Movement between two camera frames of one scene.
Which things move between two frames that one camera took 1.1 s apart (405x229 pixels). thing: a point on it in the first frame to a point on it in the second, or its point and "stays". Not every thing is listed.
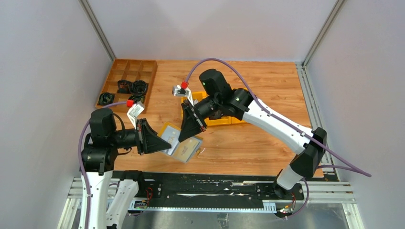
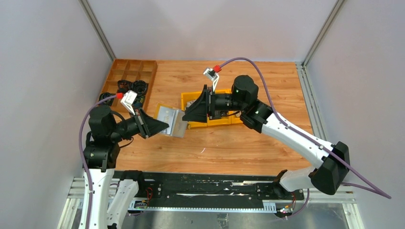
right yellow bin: [235, 120] stays
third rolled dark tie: [106, 98] stays
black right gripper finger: [189, 127] to [197, 111]
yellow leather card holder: [184, 150] to [172, 117]
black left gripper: [147, 139] to [149, 127]
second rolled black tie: [124, 87] stays
